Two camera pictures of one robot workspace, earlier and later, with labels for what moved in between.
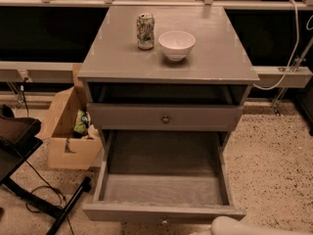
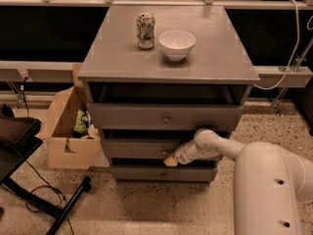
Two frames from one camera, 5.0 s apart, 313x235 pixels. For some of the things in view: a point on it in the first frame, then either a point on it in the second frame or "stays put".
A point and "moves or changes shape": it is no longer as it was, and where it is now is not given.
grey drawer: x=162 y=176 moves or changes shape
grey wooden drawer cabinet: x=165 y=88 stays put
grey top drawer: x=122 y=117 stays put
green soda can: x=145 y=25 stays put
